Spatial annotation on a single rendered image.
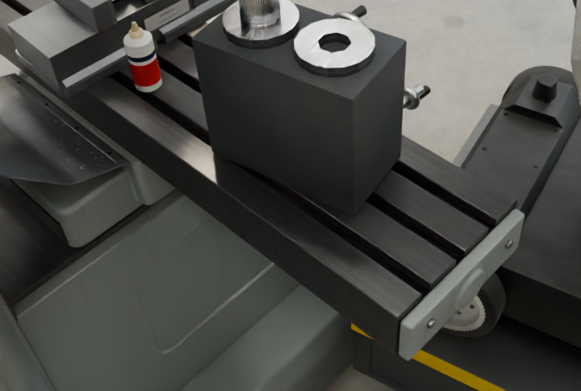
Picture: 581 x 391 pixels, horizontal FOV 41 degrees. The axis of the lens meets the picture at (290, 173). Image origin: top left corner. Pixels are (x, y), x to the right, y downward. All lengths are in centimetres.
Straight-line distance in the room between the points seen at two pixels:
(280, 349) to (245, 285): 17
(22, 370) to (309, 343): 68
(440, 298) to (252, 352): 85
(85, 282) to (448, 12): 194
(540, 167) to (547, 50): 130
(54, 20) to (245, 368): 82
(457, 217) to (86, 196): 55
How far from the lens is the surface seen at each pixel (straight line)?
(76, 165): 116
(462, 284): 93
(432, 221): 95
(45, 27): 122
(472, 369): 145
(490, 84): 260
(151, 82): 115
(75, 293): 127
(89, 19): 119
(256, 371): 167
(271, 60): 88
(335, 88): 83
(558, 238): 143
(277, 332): 171
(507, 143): 154
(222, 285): 156
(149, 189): 121
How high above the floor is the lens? 164
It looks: 46 degrees down
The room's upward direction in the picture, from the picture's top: 5 degrees counter-clockwise
